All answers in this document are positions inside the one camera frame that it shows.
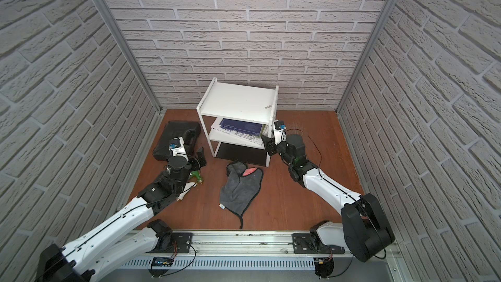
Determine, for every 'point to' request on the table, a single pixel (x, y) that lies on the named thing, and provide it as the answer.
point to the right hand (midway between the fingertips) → (270, 132)
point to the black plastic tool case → (189, 131)
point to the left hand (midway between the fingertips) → (191, 145)
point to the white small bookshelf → (237, 102)
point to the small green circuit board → (167, 262)
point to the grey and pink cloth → (241, 187)
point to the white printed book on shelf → (256, 139)
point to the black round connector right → (323, 266)
